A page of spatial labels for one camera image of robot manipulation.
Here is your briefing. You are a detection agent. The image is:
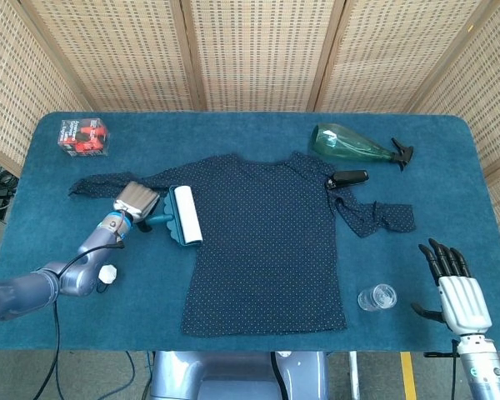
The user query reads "blue-grey robot torso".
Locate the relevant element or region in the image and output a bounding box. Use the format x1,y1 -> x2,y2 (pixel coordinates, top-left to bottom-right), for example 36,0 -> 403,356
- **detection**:
149,350 -> 330,400

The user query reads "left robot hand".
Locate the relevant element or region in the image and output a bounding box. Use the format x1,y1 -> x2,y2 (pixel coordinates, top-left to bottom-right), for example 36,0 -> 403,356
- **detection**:
112,181 -> 162,234

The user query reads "green spray bottle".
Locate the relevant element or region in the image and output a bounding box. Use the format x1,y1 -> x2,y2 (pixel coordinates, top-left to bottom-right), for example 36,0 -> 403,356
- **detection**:
308,123 -> 416,172

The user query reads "white table leg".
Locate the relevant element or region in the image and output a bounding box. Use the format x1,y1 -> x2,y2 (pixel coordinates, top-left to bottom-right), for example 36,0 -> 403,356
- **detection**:
347,351 -> 362,400

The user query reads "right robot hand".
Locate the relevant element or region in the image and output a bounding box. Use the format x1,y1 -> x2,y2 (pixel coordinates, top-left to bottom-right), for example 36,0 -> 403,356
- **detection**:
410,237 -> 493,337

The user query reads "teal table cover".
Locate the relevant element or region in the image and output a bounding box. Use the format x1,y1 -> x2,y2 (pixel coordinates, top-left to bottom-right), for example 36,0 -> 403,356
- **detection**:
0,110 -> 500,353

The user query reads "blue floor cable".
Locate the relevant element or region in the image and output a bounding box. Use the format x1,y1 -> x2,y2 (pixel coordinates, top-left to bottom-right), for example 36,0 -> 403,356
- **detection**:
124,351 -> 155,400

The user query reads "navy polka dot shirt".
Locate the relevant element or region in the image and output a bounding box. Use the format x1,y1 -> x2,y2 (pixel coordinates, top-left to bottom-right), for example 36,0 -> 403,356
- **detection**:
68,152 -> 417,338

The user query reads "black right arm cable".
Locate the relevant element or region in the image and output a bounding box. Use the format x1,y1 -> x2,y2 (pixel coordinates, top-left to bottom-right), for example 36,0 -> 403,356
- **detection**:
451,339 -> 460,400

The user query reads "teal lint roller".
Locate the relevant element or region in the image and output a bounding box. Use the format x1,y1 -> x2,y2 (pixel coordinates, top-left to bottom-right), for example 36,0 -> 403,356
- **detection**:
143,184 -> 204,248

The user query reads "clear box with red toy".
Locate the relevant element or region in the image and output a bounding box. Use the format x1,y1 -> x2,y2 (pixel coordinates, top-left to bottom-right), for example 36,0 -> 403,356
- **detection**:
57,118 -> 111,158

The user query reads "clear plastic cup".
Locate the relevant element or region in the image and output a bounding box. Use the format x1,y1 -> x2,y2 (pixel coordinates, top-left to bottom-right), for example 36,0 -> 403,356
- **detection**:
357,283 -> 398,313

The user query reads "white fluffy hair tie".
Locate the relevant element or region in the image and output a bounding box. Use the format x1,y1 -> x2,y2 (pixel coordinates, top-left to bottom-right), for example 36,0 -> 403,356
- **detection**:
96,262 -> 118,293

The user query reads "woven bamboo folding screen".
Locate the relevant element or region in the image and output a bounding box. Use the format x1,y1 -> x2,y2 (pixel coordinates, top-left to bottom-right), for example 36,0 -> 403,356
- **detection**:
0,0 -> 500,268

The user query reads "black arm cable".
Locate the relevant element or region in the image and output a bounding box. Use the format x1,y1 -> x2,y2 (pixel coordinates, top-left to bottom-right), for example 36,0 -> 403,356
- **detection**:
451,339 -> 460,400
31,239 -> 126,400

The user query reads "black stapler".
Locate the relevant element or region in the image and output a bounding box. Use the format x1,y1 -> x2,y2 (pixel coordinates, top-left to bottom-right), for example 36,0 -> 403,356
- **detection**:
324,169 -> 370,191

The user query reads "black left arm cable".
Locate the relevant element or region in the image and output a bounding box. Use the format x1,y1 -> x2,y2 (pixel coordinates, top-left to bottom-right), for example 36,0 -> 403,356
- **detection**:
31,239 -> 126,400

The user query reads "black floor equipment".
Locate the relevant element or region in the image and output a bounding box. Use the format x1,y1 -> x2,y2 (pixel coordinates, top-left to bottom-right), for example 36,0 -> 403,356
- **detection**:
0,164 -> 20,222

